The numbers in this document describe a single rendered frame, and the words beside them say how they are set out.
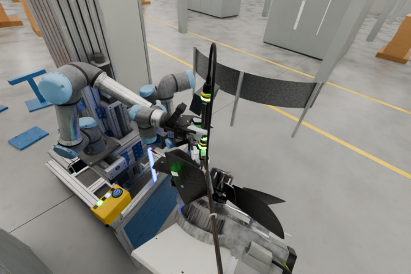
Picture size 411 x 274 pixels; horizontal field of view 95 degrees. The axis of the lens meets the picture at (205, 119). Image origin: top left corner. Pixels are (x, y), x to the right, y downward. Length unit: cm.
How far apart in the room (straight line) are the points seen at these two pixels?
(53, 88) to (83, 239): 168
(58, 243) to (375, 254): 295
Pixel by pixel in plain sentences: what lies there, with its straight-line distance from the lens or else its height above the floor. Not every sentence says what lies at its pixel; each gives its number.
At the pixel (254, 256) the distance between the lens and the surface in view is 94.
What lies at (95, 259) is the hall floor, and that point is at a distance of 224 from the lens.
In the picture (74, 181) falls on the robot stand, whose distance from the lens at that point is 244.
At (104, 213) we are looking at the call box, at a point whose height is 107.
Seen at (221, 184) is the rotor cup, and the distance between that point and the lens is 94.
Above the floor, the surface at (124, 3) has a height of 162.
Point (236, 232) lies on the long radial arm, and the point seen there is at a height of 112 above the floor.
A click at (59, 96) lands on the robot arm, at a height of 159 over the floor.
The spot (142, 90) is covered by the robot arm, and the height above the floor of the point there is 126.
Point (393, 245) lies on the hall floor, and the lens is 291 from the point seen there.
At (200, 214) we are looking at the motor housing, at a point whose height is 119.
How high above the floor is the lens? 203
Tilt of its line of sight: 40 degrees down
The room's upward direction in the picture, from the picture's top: 4 degrees clockwise
